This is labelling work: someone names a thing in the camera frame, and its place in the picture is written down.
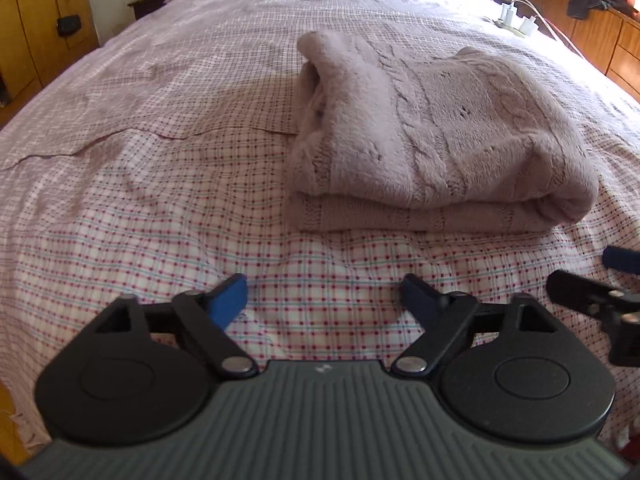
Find small black hanging pouch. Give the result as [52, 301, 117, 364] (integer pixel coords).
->
[55, 14, 82, 38]

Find pink checkered bed sheet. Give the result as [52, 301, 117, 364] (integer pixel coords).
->
[1, 0, 639, 448]

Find pink knitted cardigan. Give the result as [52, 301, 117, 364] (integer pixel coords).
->
[284, 32, 599, 234]

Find dark wooden nightstand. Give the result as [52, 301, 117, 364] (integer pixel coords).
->
[128, 0, 165, 20]

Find wooden dresser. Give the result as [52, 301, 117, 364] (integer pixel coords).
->
[529, 0, 640, 101]

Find orange wooden wardrobe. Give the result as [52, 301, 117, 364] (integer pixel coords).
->
[1, 0, 99, 125]

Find dark clothes on dresser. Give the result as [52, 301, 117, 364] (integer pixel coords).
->
[566, 0, 639, 21]

